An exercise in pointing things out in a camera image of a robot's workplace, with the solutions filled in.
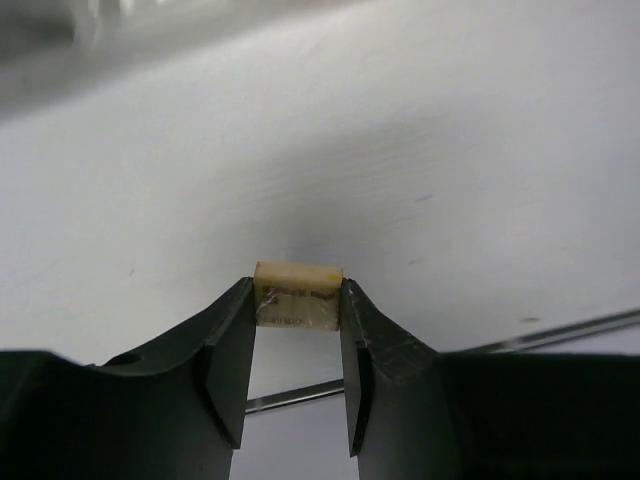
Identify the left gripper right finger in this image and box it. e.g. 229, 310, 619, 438
339, 279, 639, 479

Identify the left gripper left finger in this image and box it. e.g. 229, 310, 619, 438
1, 278, 256, 479

